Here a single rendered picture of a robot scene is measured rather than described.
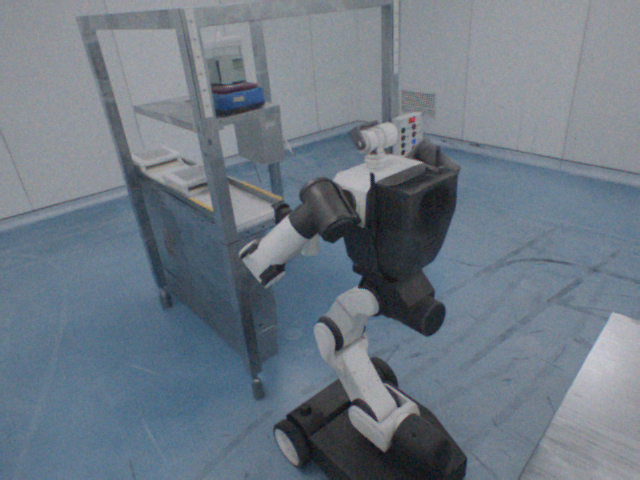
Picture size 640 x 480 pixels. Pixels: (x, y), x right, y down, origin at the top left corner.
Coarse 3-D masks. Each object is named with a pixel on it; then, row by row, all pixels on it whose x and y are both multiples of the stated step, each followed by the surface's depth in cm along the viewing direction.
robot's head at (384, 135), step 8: (376, 128) 129; (384, 128) 128; (392, 128) 129; (376, 136) 127; (384, 136) 128; (392, 136) 129; (376, 144) 127; (384, 144) 129; (392, 144) 132; (376, 152) 130; (384, 152) 131; (368, 160) 130; (376, 160) 129
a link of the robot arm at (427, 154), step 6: (426, 144) 143; (432, 144) 143; (420, 150) 142; (426, 150) 142; (432, 150) 142; (420, 156) 142; (426, 156) 142; (432, 156) 141; (444, 156) 142; (426, 162) 142; (432, 162) 141; (444, 162) 141; (450, 162) 141; (444, 168) 140; (450, 168) 140
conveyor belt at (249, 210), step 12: (180, 168) 269; (204, 192) 231; (240, 192) 228; (240, 204) 214; (252, 204) 213; (264, 204) 212; (240, 216) 202; (252, 216) 201; (264, 216) 203; (240, 228) 197
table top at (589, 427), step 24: (600, 336) 121; (624, 336) 120; (600, 360) 113; (624, 360) 113; (576, 384) 107; (600, 384) 107; (624, 384) 106; (576, 408) 102; (600, 408) 101; (624, 408) 101; (552, 432) 97; (576, 432) 96; (600, 432) 96; (624, 432) 96; (552, 456) 92; (576, 456) 92; (600, 456) 91; (624, 456) 91
